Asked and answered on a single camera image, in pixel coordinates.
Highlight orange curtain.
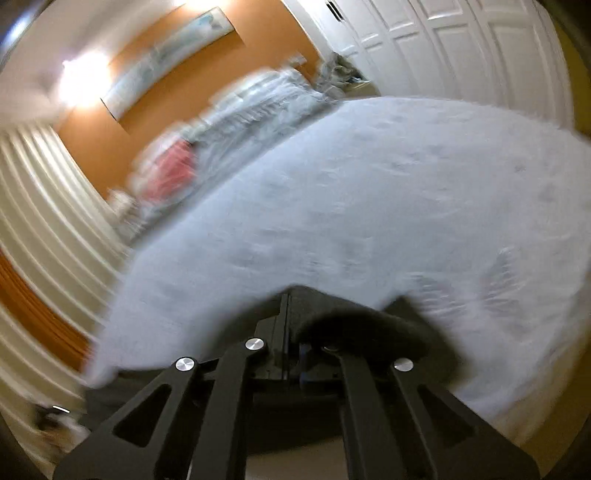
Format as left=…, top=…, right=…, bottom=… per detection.
left=0, top=254, right=90, bottom=370

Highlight light grey ruffled duvet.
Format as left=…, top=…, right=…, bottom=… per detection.
left=129, top=69, right=342, bottom=241

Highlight long framed wall picture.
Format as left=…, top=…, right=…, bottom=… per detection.
left=100, top=7, right=236, bottom=121

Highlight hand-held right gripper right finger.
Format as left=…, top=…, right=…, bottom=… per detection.
left=299, top=342, right=540, bottom=480

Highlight pile of grey clothes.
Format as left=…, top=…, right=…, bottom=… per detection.
left=316, top=53, right=370, bottom=95

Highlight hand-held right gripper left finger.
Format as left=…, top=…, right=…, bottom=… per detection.
left=53, top=294, right=297, bottom=480

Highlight red fleece blanket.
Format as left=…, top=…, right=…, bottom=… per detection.
left=148, top=141, right=197, bottom=199

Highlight white pleated curtain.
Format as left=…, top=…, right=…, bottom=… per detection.
left=0, top=124, right=134, bottom=462

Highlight dark grey pants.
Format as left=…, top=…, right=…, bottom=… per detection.
left=85, top=285, right=504, bottom=455

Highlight white panelled wardrobe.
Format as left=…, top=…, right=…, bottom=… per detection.
left=281, top=0, right=575, bottom=134

